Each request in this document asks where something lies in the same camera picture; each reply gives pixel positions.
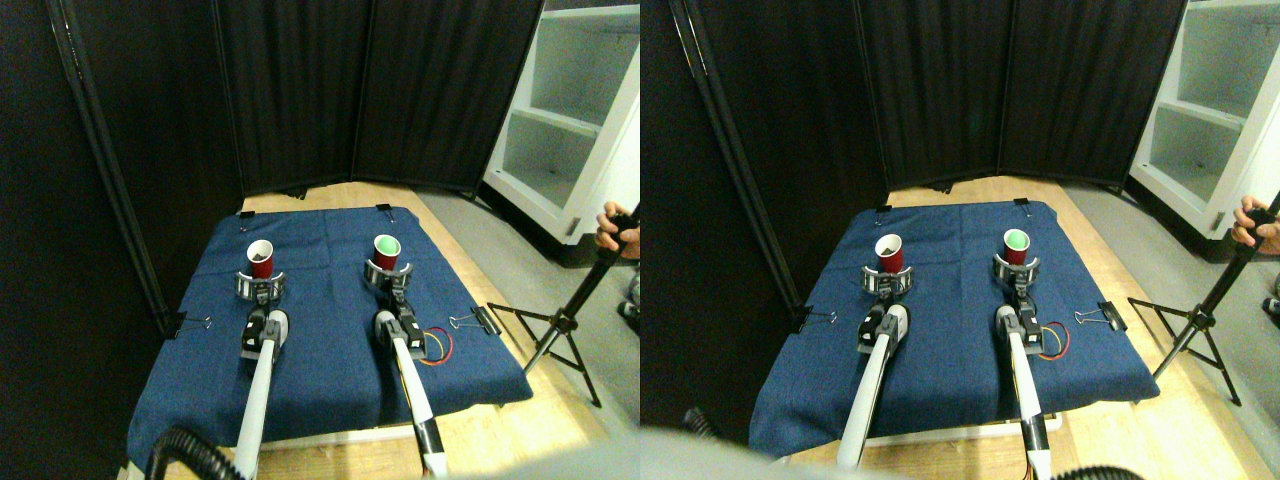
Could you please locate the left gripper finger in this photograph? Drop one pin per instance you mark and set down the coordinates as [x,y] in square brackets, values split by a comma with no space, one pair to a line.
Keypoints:
[905,281]
[277,286]
[873,281]
[246,286]

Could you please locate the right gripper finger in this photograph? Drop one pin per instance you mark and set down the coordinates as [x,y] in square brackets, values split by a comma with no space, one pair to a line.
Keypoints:
[374,275]
[1031,269]
[1002,269]
[404,274]

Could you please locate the red cup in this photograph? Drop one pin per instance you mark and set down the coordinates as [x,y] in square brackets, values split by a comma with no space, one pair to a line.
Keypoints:
[889,254]
[1017,246]
[261,258]
[387,252]

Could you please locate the black tripod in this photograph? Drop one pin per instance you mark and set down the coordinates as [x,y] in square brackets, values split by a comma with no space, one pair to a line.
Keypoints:
[1198,318]
[563,322]

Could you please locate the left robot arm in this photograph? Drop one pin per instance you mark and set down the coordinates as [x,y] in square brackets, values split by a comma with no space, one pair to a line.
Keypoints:
[260,400]
[871,400]

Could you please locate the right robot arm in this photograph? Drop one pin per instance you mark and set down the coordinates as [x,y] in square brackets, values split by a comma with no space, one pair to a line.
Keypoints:
[1025,400]
[414,400]

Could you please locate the person's hand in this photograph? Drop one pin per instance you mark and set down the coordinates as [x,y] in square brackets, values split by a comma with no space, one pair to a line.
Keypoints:
[1244,230]
[606,238]

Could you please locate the dark blue cloth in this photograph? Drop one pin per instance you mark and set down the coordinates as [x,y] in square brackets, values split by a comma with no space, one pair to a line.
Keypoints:
[1100,350]
[200,350]

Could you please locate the curtain stand pole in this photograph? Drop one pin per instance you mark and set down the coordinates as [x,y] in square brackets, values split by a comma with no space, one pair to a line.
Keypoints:
[105,150]
[737,150]

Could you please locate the white shelf unit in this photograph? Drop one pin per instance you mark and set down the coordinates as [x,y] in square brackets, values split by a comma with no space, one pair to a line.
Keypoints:
[560,130]
[1200,130]

